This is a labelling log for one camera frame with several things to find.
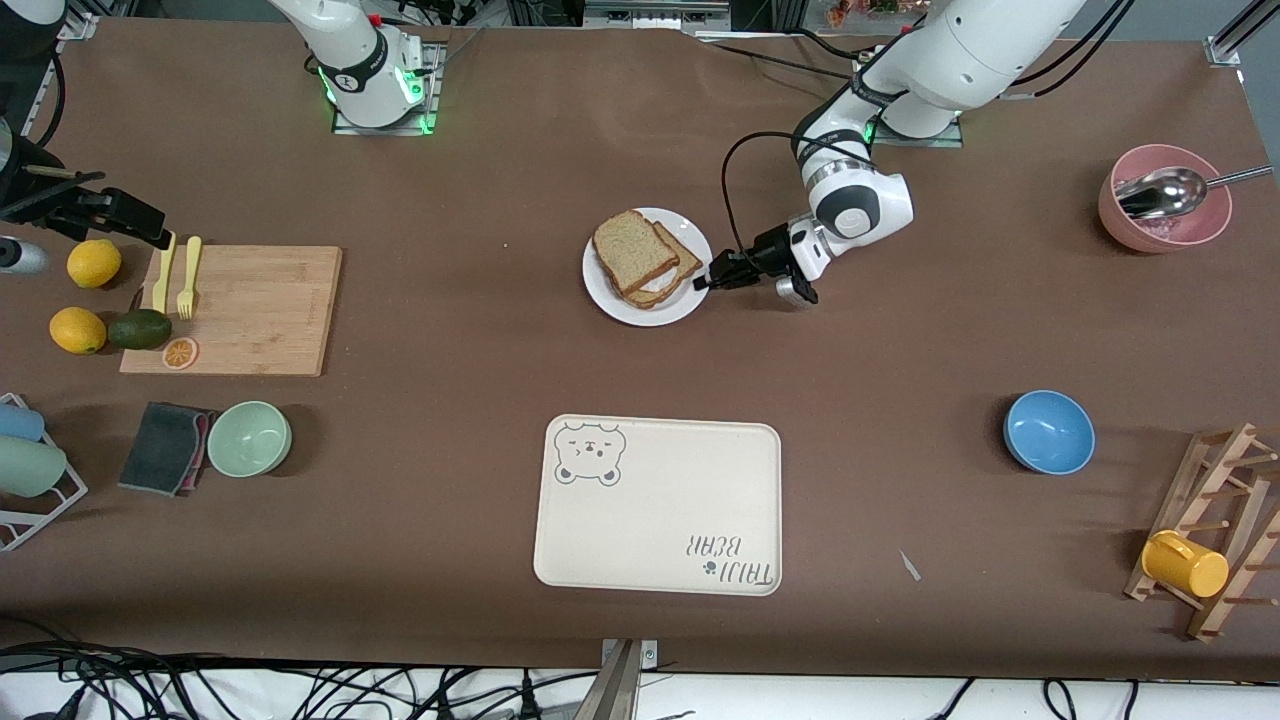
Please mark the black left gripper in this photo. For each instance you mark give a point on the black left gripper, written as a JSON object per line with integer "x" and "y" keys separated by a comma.
{"x": 769, "y": 250}

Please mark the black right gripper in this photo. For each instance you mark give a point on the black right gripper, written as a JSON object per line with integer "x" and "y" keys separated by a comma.
{"x": 62, "y": 206}

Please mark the brown toast slice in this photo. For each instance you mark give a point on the brown toast slice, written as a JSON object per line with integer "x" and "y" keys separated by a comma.
{"x": 686, "y": 266}

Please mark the white round plate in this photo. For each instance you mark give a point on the white round plate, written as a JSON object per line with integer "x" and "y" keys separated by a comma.
{"x": 690, "y": 305}

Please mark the fried egg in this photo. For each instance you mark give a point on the fried egg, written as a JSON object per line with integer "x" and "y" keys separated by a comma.
{"x": 660, "y": 287}

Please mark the light wholegrain bread slice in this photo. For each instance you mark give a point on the light wholegrain bread slice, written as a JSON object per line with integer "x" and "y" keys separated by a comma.
{"x": 632, "y": 250}

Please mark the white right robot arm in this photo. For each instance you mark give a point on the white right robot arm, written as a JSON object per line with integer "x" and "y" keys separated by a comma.
{"x": 360, "y": 70}

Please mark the yellow lemon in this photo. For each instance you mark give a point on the yellow lemon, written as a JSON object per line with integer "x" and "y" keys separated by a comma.
{"x": 94, "y": 264}
{"x": 77, "y": 331}

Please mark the yellow plastic knife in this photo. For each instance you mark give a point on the yellow plastic knife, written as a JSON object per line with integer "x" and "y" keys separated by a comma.
{"x": 163, "y": 280}

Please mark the yellow plastic fork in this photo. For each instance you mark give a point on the yellow plastic fork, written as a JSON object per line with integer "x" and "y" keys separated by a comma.
{"x": 190, "y": 265}

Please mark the dark green avocado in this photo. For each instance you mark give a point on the dark green avocado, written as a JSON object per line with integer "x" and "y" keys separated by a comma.
{"x": 140, "y": 329}

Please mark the orange slice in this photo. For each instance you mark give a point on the orange slice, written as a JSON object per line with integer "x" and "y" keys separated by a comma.
{"x": 180, "y": 353}

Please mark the bamboo cutting board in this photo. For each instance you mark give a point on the bamboo cutting board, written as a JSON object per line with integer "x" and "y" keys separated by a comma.
{"x": 250, "y": 310}

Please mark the light blue cup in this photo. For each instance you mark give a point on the light blue cup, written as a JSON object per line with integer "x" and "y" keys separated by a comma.
{"x": 18, "y": 422}

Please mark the dark grey folded cloth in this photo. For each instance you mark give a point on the dark grey folded cloth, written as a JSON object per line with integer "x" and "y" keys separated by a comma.
{"x": 160, "y": 448}

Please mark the pink folded cloth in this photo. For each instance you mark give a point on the pink folded cloth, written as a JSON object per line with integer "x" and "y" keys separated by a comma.
{"x": 203, "y": 440}

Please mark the beige bear print tray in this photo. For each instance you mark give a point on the beige bear print tray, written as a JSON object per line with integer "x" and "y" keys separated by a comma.
{"x": 660, "y": 510}

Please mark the pale green cup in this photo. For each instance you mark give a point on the pale green cup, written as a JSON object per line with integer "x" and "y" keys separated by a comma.
{"x": 30, "y": 467}

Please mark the mint green bowl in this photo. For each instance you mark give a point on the mint green bowl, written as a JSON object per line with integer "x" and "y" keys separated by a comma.
{"x": 249, "y": 439}

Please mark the small white tape scrap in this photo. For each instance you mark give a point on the small white tape scrap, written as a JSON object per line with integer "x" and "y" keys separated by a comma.
{"x": 909, "y": 565}

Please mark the blue bowl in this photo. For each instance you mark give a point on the blue bowl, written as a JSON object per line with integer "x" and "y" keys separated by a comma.
{"x": 1049, "y": 432}

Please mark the pink bowl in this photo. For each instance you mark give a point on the pink bowl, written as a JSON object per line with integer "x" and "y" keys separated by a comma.
{"x": 1160, "y": 238}

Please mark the metal ladle spoon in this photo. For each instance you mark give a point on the metal ladle spoon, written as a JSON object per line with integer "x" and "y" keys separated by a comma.
{"x": 1160, "y": 192}

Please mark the wooden peg rack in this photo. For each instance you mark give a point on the wooden peg rack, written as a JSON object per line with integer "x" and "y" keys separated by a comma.
{"x": 1235, "y": 437}

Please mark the yellow mug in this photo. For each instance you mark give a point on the yellow mug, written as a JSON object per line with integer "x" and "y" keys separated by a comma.
{"x": 1190, "y": 568}

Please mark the aluminium frame corner bracket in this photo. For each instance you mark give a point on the aluminium frame corner bracket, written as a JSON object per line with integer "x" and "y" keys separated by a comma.
{"x": 80, "y": 28}
{"x": 1225, "y": 50}

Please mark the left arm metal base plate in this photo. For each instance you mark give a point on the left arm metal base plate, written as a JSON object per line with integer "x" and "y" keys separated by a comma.
{"x": 950, "y": 143}

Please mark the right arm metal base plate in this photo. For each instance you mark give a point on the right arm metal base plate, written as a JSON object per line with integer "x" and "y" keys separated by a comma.
{"x": 385, "y": 130}

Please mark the grey metal camera bracket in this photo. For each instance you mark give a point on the grey metal camera bracket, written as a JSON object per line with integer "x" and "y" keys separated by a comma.
{"x": 620, "y": 690}

